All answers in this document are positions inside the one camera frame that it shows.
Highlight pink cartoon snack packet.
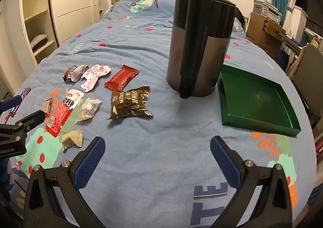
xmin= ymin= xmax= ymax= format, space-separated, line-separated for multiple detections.
xmin=80 ymin=64 xmax=112 ymax=92

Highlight clear candy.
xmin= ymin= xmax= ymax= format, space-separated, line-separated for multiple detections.
xmin=77 ymin=97 xmax=102 ymax=122

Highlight white desk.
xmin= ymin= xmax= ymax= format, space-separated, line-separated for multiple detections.
xmin=280 ymin=30 xmax=323 ymax=50

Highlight folded clothes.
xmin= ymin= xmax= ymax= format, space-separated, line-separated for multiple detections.
xmin=31 ymin=34 xmax=49 ymax=51

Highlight red snack packet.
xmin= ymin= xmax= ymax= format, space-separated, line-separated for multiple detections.
xmin=104 ymin=64 xmax=140 ymax=91

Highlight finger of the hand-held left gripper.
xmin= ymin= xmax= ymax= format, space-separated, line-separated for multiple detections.
xmin=0 ymin=96 xmax=23 ymax=113
xmin=15 ymin=109 xmax=46 ymax=133

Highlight black backpack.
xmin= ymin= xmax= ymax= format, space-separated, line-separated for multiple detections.
xmin=235 ymin=8 xmax=247 ymax=33

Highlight green tray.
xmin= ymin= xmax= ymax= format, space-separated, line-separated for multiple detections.
xmin=217 ymin=64 xmax=302 ymax=137

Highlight long red and white packet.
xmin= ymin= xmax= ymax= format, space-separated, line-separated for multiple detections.
xmin=45 ymin=89 xmax=85 ymax=138

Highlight beige candy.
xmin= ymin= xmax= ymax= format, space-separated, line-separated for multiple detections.
xmin=61 ymin=129 xmax=84 ymax=151

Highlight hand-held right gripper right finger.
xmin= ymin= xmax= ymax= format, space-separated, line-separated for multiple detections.
xmin=210 ymin=136 xmax=293 ymax=228

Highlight dark steel kettle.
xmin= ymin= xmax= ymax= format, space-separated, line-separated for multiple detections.
xmin=166 ymin=0 xmax=237 ymax=99

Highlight dark and white snack packet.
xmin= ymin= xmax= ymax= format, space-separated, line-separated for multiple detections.
xmin=63 ymin=65 xmax=89 ymax=83

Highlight white printer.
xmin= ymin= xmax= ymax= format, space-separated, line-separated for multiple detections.
xmin=253 ymin=0 xmax=283 ymax=25

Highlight brown snack packet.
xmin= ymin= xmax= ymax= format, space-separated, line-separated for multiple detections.
xmin=106 ymin=86 xmax=153 ymax=120

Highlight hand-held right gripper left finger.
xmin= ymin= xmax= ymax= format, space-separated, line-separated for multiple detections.
xmin=23 ymin=136 xmax=106 ymax=228

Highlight wooden cabinet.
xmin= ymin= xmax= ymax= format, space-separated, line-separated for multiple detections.
xmin=246 ymin=12 xmax=287 ymax=53

